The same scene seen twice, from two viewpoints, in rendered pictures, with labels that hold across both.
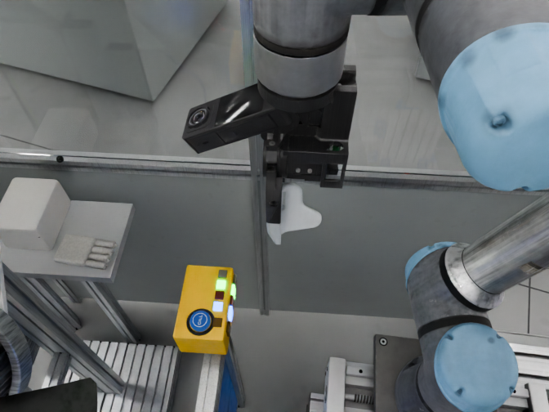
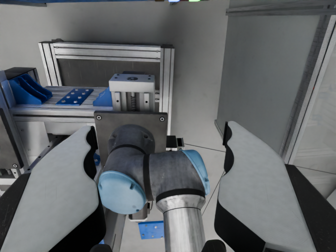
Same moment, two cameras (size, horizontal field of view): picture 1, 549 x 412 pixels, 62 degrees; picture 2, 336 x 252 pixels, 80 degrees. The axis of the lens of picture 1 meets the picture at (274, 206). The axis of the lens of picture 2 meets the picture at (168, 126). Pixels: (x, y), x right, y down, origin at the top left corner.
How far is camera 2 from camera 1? 0.48 m
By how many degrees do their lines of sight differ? 45
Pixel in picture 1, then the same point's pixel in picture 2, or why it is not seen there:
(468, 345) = (128, 196)
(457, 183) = not seen: hidden behind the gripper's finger
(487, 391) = (103, 199)
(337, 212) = (278, 77)
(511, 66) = not seen: outside the picture
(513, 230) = not seen: outside the picture
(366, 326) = (216, 76)
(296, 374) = (189, 37)
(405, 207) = (273, 125)
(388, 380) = (138, 121)
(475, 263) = (177, 219)
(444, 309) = (155, 182)
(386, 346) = (159, 120)
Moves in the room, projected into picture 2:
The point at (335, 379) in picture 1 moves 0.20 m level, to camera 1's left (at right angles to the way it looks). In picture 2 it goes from (138, 86) to (126, 10)
